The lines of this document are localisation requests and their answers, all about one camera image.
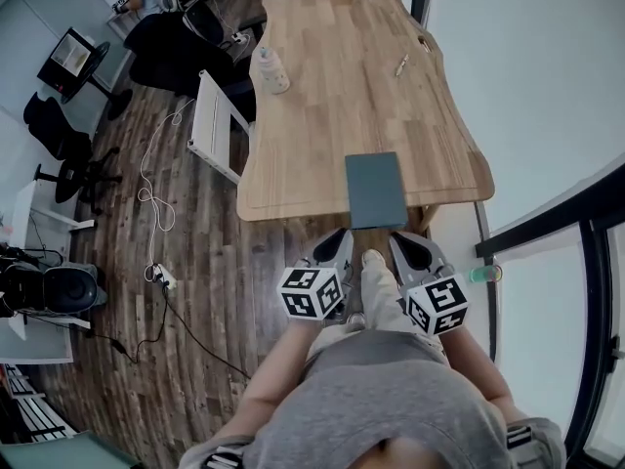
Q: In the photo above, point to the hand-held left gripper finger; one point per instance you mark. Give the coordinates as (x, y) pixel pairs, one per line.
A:
(347, 257)
(317, 259)

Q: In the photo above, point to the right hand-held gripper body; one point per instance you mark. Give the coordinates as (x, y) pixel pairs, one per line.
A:
(439, 306)

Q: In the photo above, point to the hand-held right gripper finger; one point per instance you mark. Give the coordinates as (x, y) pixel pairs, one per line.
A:
(404, 274)
(438, 259)

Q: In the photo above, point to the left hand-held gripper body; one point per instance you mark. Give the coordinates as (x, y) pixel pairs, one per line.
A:
(305, 293)

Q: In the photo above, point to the dark green cover notebook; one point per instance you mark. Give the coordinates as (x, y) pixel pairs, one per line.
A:
(376, 191)

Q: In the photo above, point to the person's left forearm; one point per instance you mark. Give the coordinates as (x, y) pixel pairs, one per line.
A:
(278, 369)

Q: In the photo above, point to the person's right forearm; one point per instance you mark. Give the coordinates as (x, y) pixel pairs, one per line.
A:
(476, 369)

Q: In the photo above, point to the person's right shoe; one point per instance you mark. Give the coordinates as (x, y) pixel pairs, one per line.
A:
(373, 258)

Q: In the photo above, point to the person's shoe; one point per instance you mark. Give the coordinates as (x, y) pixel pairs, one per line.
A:
(356, 318)
(373, 258)

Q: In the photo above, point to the person's beige trousers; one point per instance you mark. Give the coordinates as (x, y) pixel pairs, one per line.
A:
(383, 296)

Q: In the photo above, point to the wooden table leg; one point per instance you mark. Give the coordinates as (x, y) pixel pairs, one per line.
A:
(429, 218)

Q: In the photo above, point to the green plastic bottle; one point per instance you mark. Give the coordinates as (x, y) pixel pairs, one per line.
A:
(486, 274)

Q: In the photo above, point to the person's left shoe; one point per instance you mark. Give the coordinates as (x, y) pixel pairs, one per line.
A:
(356, 318)

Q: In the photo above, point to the person's grey shirt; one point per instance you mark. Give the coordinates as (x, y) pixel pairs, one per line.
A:
(390, 408)

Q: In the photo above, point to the white power strip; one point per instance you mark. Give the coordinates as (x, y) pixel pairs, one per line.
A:
(166, 276)
(239, 38)

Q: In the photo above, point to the white wooden chair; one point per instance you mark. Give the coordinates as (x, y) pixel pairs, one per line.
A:
(215, 115)

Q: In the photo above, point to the white dotted bottle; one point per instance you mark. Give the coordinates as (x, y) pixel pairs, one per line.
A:
(273, 73)

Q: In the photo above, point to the beige pen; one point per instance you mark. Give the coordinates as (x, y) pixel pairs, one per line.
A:
(401, 65)

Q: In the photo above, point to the black chair with jacket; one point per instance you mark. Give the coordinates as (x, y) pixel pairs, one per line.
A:
(171, 52)

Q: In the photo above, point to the white low shelf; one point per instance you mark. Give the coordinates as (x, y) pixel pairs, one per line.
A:
(29, 345)

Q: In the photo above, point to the pale green panel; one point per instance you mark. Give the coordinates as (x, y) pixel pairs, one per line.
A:
(73, 455)

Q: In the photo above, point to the black office chair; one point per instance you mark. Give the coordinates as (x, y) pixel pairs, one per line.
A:
(58, 130)

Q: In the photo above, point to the white slatted rack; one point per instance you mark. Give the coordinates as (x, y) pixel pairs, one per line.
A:
(29, 403)

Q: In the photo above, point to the black computer case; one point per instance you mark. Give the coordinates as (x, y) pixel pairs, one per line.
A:
(68, 61)

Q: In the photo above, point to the black window frame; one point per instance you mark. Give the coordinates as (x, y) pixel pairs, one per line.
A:
(537, 232)

